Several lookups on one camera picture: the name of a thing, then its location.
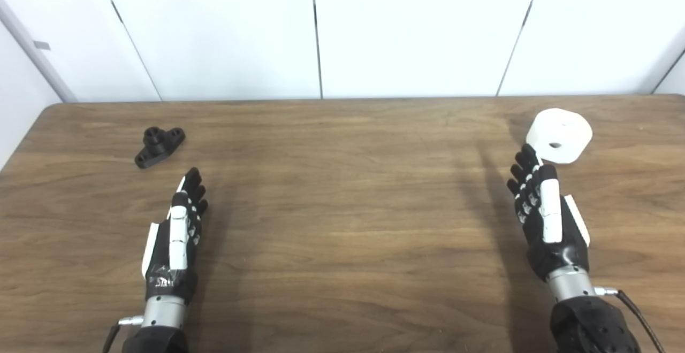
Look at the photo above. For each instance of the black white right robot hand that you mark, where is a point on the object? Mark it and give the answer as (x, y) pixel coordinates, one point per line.
(551, 219)

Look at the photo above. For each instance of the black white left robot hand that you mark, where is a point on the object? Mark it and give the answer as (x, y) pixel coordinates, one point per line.
(177, 235)

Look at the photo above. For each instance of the round white piece with holes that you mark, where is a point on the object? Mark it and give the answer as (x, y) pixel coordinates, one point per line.
(562, 131)

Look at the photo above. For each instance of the black flanged holder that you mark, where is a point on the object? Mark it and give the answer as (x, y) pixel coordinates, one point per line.
(158, 145)

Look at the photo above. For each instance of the grey wall corner post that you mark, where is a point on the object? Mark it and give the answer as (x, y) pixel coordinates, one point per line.
(37, 53)

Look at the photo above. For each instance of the small grey wall label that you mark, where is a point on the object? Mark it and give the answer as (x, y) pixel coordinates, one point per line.
(42, 45)

